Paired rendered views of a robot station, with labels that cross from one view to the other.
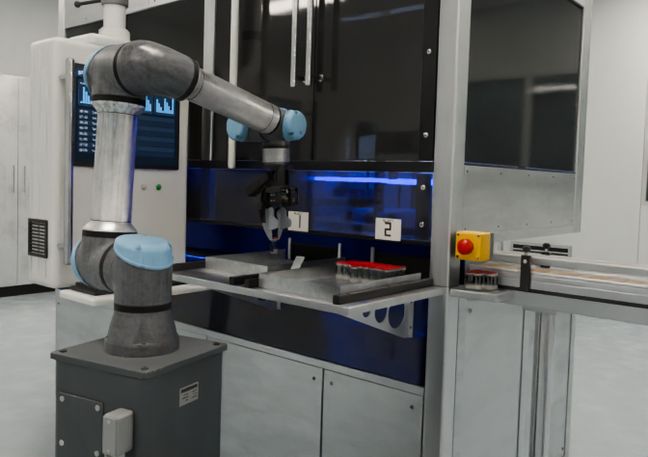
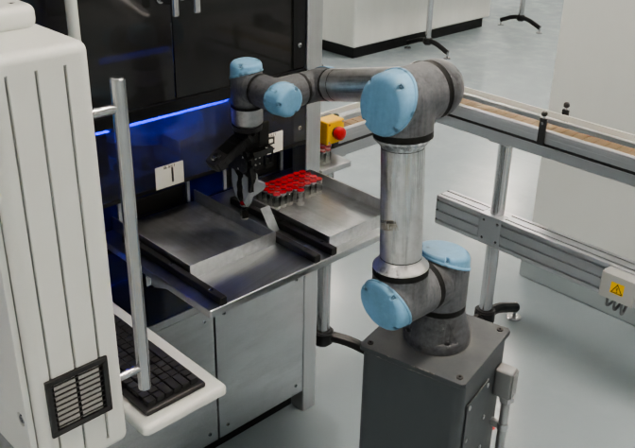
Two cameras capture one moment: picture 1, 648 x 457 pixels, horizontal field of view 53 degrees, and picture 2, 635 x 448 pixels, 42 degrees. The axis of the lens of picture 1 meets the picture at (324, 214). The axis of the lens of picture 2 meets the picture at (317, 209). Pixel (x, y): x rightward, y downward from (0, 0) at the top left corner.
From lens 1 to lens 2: 253 cm
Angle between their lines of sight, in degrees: 84
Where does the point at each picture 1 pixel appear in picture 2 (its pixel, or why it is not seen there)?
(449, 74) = not seen: outside the picture
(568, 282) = (357, 129)
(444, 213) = (317, 112)
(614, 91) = not seen: outside the picture
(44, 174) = (85, 290)
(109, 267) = (453, 287)
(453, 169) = not seen: hidden behind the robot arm
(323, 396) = (215, 330)
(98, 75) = (430, 113)
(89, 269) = (428, 305)
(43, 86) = (60, 142)
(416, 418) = (299, 285)
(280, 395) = not seen: hidden behind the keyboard
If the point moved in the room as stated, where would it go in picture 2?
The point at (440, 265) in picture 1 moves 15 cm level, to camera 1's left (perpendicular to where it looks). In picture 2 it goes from (314, 156) to (308, 176)
